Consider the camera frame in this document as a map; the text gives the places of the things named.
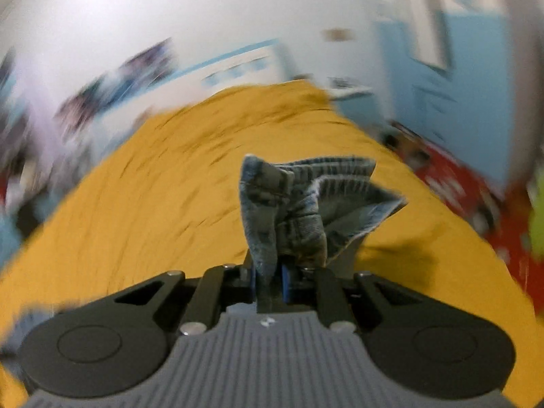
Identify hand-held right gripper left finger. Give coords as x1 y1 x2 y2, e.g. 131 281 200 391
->
113 252 258 336

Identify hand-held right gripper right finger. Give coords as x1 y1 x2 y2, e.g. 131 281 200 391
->
280 263 411 335

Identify blue denim pants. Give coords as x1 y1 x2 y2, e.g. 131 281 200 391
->
239 155 409 313

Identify yellow quilted blanket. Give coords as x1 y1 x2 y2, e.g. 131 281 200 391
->
0 81 537 408

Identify red patterned cloth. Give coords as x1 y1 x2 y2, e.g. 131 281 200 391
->
389 121 544 302

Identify white nightstand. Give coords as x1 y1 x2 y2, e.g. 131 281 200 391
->
327 75 375 99

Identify white and blue headboard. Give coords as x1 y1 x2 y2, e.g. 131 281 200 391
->
187 39 283 91

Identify light blue wardrobe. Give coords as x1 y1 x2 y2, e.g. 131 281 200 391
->
374 6 516 190

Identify tan wall switch plate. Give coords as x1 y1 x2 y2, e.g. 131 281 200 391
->
322 28 354 43

